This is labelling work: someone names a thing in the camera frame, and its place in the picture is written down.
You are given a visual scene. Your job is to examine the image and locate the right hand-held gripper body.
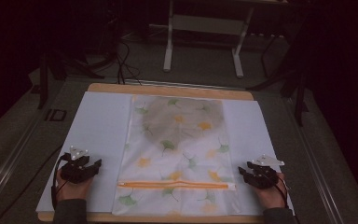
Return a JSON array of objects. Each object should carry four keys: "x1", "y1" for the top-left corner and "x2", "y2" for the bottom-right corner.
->
[{"x1": 245, "y1": 154, "x2": 285, "y2": 190}]

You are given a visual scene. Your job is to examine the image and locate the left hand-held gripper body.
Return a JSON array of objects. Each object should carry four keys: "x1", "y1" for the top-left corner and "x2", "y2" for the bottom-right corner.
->
[{"x1": 60, "y1": 145, "x2": 95, "y2": 184}]

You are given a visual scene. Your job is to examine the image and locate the floral mesh laundry bag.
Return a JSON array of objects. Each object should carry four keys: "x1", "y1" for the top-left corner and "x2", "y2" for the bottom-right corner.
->
[{"x1": 111, "y1": 94, "x2": 242, "y2": 217}]

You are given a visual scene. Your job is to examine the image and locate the person's left hand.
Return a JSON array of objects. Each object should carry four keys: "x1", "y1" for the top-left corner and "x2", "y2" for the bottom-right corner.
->
[{"x1": 55, "y1": 169, "x2": 95, "y2": 203}]

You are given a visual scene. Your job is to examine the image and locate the person's right hand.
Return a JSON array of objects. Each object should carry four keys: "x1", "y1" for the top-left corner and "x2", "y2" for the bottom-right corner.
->
[{"x1": 254, "y1": 172, "x2": 289, "y2": 210}]

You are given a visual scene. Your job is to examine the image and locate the white table sheet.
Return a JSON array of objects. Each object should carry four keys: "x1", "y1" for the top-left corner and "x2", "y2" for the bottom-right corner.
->
[{"x1": 35, "y1": 91, "x2": 295, "y2": 217}]

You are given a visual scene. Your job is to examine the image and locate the black metal stand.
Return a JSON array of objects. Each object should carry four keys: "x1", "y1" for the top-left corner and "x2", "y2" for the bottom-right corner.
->
[
  {"x1": 247, "y1": 27, "x2": 312, "y2": 128},
  {"x1": 36, "y1": 50, "x2": 106, "y2": 110}
]

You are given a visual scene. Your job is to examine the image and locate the wooden table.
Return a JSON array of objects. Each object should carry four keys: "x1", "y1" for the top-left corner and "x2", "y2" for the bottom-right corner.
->
[{"x1": 36, "y1": 82, "x2": 266, "y2": 224}]

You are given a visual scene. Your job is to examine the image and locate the white metal stand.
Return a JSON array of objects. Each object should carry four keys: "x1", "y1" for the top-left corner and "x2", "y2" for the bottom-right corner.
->
[{"x1": 162, "y1": 0, "x2": 256, "y2": 79}]

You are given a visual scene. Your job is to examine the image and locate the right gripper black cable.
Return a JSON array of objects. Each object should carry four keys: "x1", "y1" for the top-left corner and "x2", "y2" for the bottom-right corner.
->
[{"x1": 272, "y1": 176, "x2": 291, "y2": 209}]

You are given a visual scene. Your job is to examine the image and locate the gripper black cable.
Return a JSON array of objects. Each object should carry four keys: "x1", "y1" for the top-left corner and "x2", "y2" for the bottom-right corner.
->
[
  {"x1": 50, "y1": 152, "x2": 73, "y2": 211},
  {"x1": 272, "y1": 176, "x2": 291, "y2": 209}
]

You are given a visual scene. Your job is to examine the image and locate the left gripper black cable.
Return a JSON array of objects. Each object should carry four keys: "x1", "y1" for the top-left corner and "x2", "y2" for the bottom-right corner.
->
[{"x1": 50, "y1": 152, "x2": 73, "y2": 211}]

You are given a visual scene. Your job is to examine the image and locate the metal floor rail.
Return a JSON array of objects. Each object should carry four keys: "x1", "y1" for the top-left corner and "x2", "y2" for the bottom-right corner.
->
[
  {"x1": 0, "y1": 116, "x2": 46, "y2": 216},
  {"x1": 282, "y1": 97, "x2": 347, "y2": 224}
]

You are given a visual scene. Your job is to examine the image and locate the black floor bracket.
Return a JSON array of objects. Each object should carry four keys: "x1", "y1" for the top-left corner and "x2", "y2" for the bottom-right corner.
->
[{"x1": 44, "y1": 108, "x2": 68, "y2": 122}]

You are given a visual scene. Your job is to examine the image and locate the black floor cables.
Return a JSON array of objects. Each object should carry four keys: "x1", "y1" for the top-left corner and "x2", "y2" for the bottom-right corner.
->
[{"x1": 114, "y1": 38, "x2": 143, "y2": 86}]

